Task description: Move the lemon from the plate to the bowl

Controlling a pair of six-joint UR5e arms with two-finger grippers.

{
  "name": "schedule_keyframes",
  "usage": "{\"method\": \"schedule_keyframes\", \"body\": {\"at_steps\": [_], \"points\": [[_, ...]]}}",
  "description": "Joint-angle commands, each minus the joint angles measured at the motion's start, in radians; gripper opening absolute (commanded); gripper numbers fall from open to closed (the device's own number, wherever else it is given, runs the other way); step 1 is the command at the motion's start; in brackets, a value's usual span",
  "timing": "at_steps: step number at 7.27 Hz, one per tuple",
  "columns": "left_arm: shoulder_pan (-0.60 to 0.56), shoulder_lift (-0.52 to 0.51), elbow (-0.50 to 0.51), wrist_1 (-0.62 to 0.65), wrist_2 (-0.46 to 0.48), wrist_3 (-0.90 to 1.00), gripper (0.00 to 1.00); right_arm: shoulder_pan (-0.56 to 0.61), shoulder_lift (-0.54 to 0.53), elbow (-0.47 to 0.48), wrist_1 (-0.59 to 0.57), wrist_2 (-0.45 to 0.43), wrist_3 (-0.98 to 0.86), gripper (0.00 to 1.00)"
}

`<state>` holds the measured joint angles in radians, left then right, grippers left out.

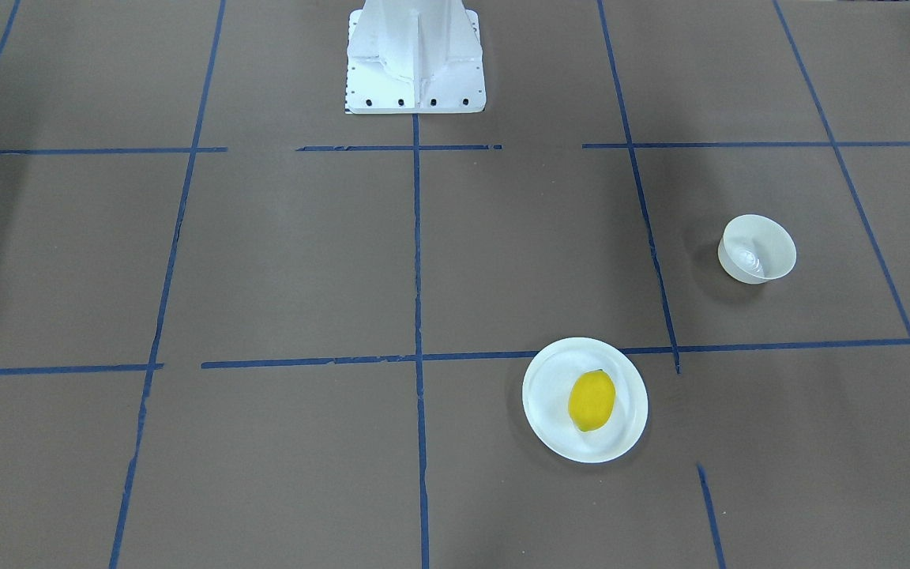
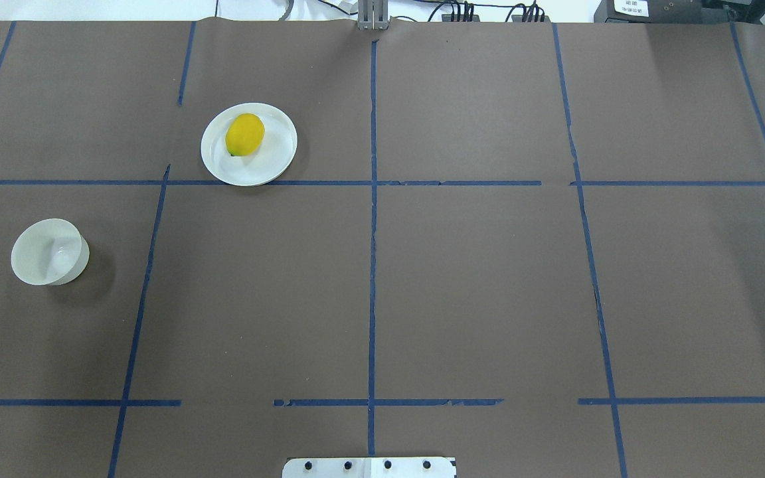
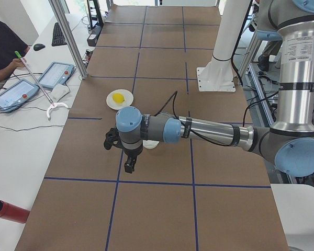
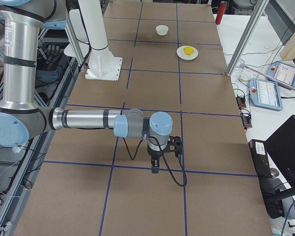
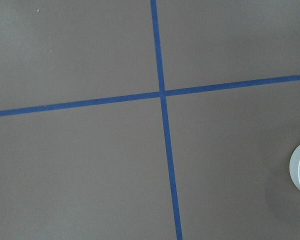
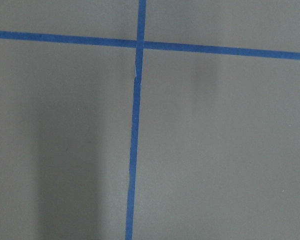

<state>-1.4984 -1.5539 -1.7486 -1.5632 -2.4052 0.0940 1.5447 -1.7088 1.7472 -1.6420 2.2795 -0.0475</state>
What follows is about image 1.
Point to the white bowl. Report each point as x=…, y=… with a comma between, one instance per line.
x=754, y=249

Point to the white plate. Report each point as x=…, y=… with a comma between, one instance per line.
x=546, y=388

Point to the yellow lemon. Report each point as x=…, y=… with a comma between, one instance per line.
x=592, y=400

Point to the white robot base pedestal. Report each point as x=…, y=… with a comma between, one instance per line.
x=414, y=57

